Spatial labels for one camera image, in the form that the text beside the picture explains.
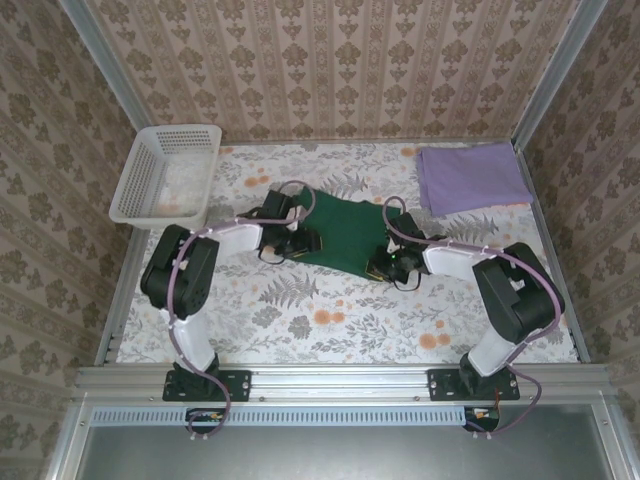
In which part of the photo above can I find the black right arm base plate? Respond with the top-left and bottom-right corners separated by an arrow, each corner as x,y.
427,367 -> 521,402

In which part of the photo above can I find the floral tablecloth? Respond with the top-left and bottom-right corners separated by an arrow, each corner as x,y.
115,142 -> 581,365

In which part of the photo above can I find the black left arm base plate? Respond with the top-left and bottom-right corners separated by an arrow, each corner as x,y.
162,367 -> 252,404

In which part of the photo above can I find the aluminium frame post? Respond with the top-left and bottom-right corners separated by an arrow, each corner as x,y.
58,0 -> 167,157
510,0 -> 615,152

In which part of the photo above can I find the purple folded t-shirt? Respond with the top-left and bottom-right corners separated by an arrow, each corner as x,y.
416,141 -> 535,219

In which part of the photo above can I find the aluminium mounting rail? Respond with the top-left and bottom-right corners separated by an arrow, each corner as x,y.
74,363 -> 614,401

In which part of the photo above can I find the green t-shirt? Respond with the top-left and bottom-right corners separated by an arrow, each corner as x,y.
287,192 -> 401,279

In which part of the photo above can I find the black connector box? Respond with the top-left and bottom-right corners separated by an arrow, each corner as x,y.
185,407 -> 227,435
462,405 -> 501,434

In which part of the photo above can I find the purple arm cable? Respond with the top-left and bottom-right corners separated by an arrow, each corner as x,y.
382,195 -> 565,441
167,179 -> 317,444

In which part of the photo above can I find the slotted light blue cable duct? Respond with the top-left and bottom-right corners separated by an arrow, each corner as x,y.
92,405 -> 474,427

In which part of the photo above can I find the white plastic basket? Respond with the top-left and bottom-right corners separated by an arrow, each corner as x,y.
108,124 -> 224,232

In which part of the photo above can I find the grey metal panel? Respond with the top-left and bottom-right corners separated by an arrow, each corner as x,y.
47,399 -> 640,480

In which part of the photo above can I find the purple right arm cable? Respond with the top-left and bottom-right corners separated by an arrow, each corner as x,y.
382,195 -> 565,441

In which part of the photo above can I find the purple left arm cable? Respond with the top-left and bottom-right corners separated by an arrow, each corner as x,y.
167,179 -> 317,444

